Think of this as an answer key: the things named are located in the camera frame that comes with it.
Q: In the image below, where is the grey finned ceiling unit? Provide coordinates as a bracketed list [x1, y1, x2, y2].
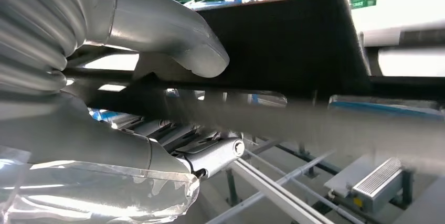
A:
[325, 156, 415, 215]

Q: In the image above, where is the white ceiling rail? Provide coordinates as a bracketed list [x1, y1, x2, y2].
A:
[227, 159, 334, 224]

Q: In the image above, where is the white ceiling pipe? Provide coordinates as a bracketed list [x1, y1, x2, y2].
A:
[205, 150, 336, 224]

